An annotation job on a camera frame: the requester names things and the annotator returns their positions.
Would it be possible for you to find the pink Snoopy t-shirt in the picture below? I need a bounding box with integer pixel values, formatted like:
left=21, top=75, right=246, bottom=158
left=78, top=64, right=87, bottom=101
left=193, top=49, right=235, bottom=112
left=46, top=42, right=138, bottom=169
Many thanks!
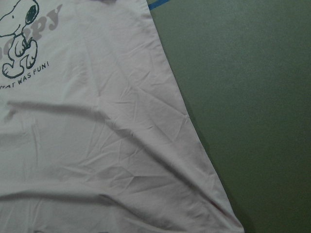
left=0, top=0, right=244, bottom=233

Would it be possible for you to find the blue tape line lengthwise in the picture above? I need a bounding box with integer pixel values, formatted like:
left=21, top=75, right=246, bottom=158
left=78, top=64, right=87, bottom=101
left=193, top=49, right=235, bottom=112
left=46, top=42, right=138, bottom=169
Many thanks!
left=148, top=0, right=170, bottom=11

